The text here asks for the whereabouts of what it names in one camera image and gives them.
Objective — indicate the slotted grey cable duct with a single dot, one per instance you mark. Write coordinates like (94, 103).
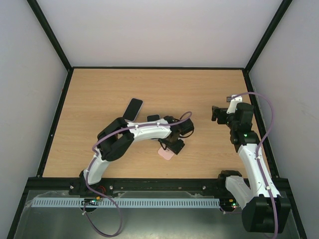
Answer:
(125, 203)

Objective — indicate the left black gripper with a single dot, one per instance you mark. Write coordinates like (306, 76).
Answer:
(176, 148)

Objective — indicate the phone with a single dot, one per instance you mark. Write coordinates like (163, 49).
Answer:
(133, 109)
(151, 118)

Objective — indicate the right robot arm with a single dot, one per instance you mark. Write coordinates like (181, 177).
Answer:
(264, 209)

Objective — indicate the pink phone case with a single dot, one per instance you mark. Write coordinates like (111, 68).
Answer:
(165, 154)

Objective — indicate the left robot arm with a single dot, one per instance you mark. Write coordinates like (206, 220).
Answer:
(115, 140)

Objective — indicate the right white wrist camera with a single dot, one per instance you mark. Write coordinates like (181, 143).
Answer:
(233, 100)

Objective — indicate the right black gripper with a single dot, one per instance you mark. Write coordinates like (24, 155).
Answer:
(218, 113)

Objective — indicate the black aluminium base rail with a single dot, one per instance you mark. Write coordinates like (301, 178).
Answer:
(109, 186)

